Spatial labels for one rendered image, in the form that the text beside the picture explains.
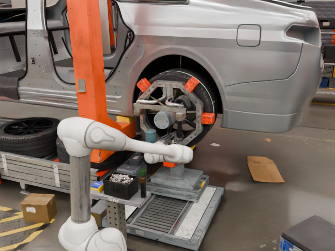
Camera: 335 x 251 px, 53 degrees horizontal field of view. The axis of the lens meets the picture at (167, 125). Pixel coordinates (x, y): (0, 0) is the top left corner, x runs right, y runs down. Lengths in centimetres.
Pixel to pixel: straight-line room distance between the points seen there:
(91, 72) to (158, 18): 70
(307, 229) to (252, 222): 67
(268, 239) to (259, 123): 89
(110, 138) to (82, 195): 39
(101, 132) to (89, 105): 107
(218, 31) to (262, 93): 57
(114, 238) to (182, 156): 59
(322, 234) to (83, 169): 151
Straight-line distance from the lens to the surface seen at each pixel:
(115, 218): 255
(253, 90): 263
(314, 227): 244
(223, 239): 275
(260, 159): 399
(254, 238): 280
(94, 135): 153
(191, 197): 297
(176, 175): 307
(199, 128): 265
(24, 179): 346
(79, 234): 188
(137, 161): 293
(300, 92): 266
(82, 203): 181
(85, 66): 251
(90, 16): 248
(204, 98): 266
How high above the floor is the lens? 169
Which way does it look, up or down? 20 degrees down
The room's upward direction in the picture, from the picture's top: 1 degrees counter-clockwise
